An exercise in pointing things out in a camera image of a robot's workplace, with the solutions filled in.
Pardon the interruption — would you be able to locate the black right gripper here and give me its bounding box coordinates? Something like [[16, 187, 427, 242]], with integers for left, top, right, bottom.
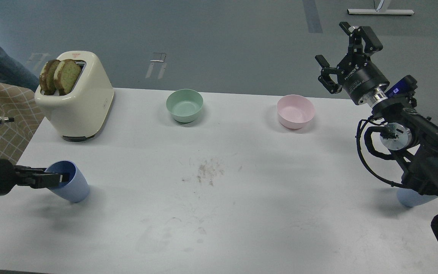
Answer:
[[315, 21, 389, 105]]

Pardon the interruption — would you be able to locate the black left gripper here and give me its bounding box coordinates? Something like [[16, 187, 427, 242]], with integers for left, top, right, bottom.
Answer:
[[14, 165, 70, 189]]

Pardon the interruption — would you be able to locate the light blue cup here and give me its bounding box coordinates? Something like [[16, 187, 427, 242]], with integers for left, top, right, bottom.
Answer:
[[396, 188, 438, 208], [45, 160, 90, 203]]

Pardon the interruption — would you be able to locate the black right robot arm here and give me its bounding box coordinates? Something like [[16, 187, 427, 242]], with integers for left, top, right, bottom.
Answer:
[[315, 21, 438, 196]]

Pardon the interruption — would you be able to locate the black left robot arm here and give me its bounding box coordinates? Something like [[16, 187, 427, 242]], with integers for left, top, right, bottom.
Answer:
[[0, 158, 71, 196]]

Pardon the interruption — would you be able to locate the white table leg base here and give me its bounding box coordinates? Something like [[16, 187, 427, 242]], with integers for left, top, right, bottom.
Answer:
[[346, 0, 415, 16]]

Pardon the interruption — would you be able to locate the pink bowl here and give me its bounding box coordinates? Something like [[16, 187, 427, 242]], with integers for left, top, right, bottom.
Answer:
[[276, 95, 315, 130]]

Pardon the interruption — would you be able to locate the cream toaster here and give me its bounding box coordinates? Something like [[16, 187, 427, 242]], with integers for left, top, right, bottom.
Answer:
[[35, 51, 114, 142]]

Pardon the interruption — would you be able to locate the toast slice left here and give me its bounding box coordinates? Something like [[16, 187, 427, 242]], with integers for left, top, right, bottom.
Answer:
[[39, 59, 60, 95]]

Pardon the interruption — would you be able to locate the green bowl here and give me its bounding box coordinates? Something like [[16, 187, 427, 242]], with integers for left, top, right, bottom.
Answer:
[[166, 89, 204, 123]]

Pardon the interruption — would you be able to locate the blue camera on right wrist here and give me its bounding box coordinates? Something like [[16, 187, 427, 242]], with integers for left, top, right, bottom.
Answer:
[[384, 75, 418, 98]]

